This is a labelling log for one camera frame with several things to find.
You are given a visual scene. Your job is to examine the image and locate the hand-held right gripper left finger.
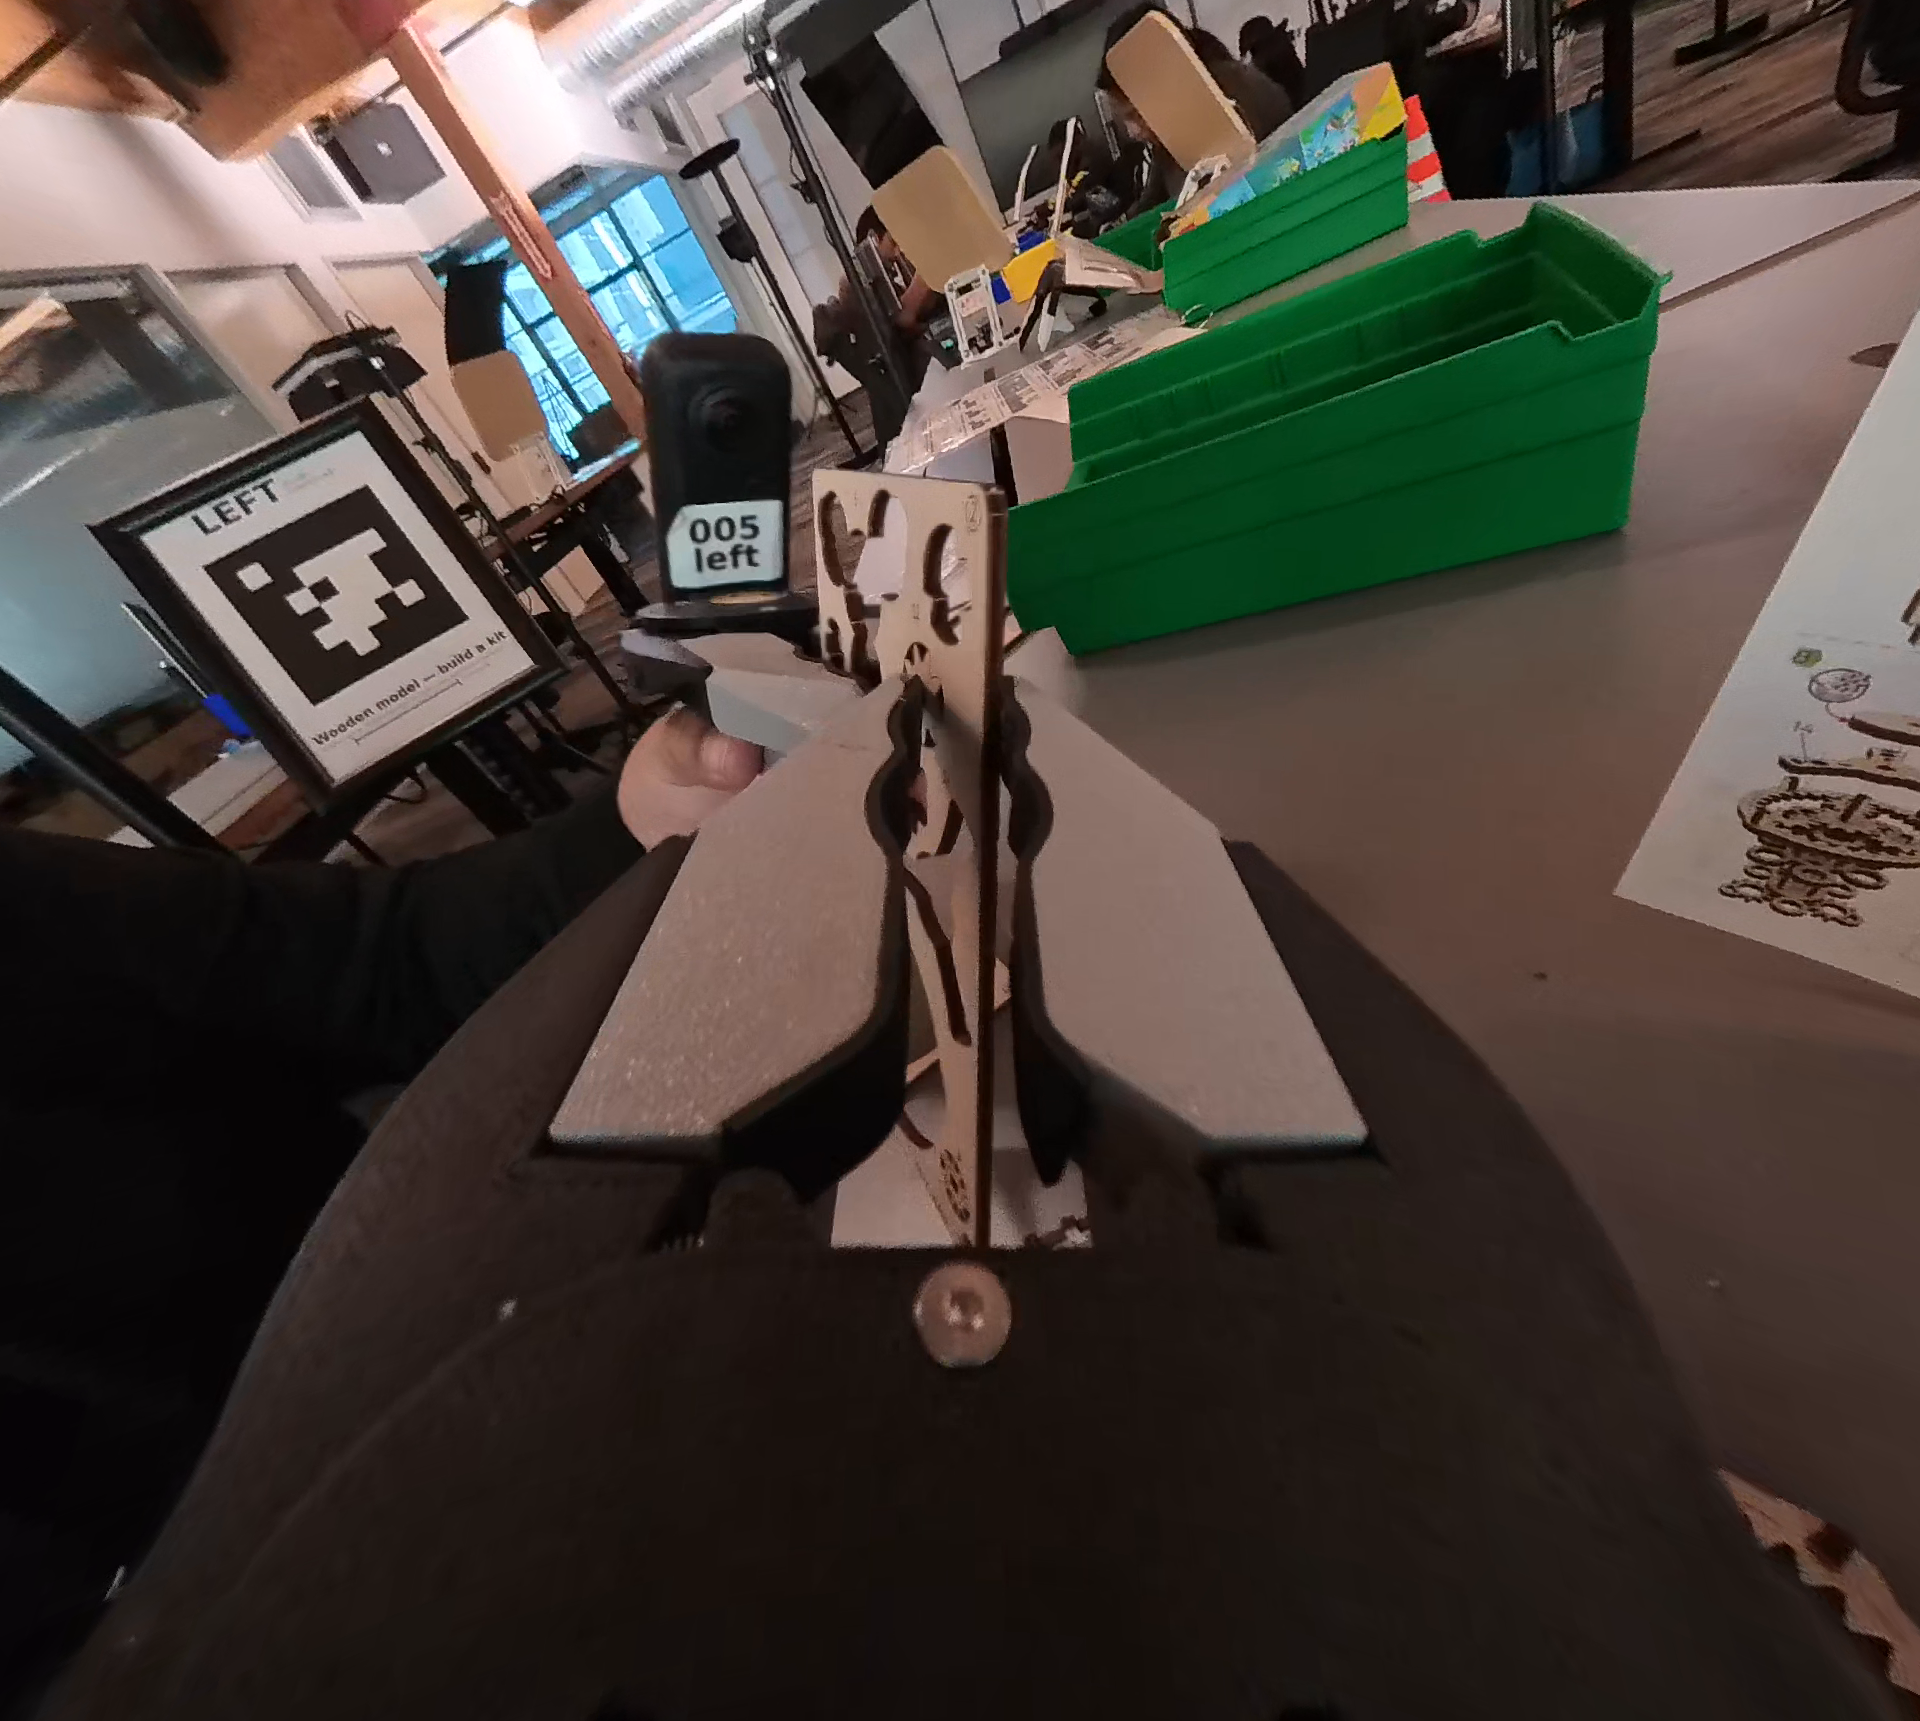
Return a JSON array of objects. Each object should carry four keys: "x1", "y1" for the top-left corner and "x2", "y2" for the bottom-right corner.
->
[{"x1": 546, "y1": 674, "x2": 934, "y2": 1195}]

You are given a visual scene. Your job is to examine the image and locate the green bin with colourful boxes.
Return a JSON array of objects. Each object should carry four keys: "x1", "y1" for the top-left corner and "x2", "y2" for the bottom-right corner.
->
[{"x1": 1163, "y1": 131, "x2": 1412, "y2": 322}]

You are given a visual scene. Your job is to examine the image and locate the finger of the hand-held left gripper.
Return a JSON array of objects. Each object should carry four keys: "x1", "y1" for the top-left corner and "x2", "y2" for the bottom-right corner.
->
[{"x1": 703, "y1": 633, "x2": 875, "y2": 765}]

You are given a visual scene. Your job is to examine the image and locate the person's left hand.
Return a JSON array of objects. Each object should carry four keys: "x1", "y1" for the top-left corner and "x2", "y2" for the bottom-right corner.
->
[{"x1": 618, "y1": 708, "x2": 763, "y2": 855}]

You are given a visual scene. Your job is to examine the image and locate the black light stand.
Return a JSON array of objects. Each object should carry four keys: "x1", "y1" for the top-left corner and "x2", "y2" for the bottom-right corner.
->
[{"x1": 738, "y1": 0, "x2": 875, "y2": 466}]

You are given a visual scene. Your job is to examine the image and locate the wooden toothed ring part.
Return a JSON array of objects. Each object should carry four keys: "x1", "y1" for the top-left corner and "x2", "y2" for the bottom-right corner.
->
[{"x1": 1720, "y1": 1470, "x2": 1920, "y2": 1668}]

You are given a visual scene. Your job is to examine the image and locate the printed paper sheets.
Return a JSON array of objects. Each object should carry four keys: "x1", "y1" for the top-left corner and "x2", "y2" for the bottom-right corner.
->
[{"x1": 884, "y1": 319, "x2": 1201, "y2": 469}]

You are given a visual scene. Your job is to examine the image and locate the black softbox light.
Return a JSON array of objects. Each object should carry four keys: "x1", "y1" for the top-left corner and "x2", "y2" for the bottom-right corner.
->
[{"x1": 766, "y1": 0, "x2": 964, "y2": 80}]

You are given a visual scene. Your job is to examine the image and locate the colourful cardboard box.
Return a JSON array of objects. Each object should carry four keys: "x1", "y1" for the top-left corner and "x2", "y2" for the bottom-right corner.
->
[{"x1": 1199, "y1": 63, "x2": 1408, "y2": 219}]

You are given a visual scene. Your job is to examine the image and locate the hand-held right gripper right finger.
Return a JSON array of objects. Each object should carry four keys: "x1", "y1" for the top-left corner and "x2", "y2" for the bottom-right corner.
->
[{"x1": 998, "y1": 680, "x2": 1372, "y2": 1190}]

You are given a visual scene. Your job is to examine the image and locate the folded paper instruction sheet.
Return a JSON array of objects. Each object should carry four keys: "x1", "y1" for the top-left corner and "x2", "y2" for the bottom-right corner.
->
[{"x1": 1616, "y1": 311, "x2": 1920, "y2": 1002}]

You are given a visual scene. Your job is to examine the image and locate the wooden parts sheet with cutouts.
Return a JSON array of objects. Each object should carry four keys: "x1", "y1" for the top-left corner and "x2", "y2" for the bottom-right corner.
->
[{"x1": 809, "y1": 468, "x2": 1011, "y2": 1250}]

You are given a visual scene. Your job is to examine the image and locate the person's left forearm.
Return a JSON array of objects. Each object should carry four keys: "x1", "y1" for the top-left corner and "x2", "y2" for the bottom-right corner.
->
[{"x1": 0, "y1": 783, "x2": 652, "y2": 1154}]

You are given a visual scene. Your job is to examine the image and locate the black ceiling speaker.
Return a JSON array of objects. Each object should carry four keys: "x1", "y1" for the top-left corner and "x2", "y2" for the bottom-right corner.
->
[{"x1": 318, "y1": 100, "x2": 448, "y2": 204}]

